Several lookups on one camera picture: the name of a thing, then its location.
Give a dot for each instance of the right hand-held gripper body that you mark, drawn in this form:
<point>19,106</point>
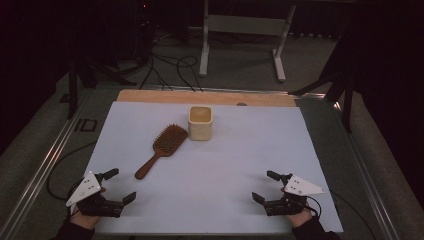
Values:
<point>300,187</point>

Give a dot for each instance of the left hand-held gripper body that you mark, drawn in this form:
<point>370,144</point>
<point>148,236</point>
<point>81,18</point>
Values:
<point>87,188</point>

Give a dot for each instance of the brown wooden hairbrush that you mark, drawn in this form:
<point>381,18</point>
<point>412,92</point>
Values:
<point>168,140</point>

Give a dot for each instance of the beige square cup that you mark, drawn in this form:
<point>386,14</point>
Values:
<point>200,131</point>

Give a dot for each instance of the person's right hand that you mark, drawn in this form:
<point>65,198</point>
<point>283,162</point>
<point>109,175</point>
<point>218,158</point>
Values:
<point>300,218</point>

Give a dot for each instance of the person's left hand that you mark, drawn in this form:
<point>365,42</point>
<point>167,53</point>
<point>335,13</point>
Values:
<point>83,221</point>

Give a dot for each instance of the white table mat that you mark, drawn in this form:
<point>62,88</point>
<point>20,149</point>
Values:
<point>216,183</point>

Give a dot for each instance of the dark floor plate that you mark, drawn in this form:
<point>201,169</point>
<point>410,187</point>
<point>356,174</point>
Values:
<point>86,125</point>

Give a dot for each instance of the black stand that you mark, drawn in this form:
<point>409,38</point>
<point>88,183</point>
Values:
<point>347,100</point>
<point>72,90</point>

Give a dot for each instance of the wooden table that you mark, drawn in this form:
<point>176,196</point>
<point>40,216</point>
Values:
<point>200,97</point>

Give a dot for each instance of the white metal stand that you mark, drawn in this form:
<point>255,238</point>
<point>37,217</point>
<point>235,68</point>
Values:
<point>245,25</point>

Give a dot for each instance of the aluminium rail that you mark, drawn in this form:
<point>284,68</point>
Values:
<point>370,186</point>
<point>40,173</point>

